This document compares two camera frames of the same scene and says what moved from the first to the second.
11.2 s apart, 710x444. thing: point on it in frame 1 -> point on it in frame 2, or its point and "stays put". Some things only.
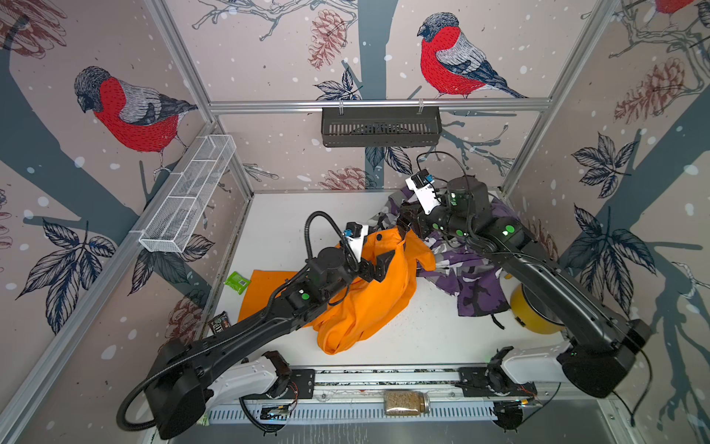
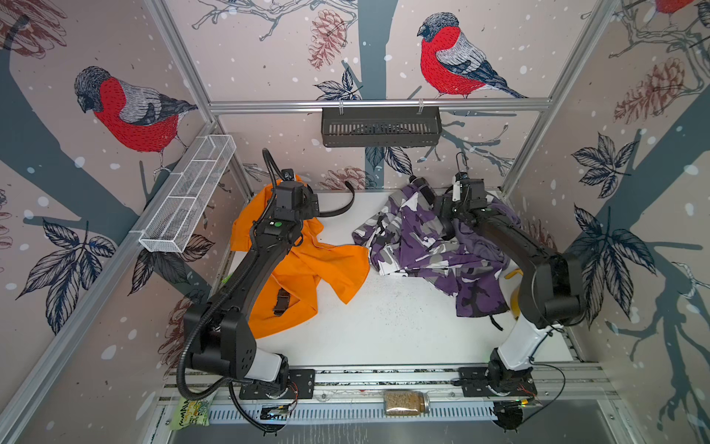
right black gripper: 414,205 stays put
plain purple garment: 499,209 stays put
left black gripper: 378,271 -> 310,205
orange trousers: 367,311 -> 290,298
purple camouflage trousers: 474,277 stays put
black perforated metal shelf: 380,126 stays put
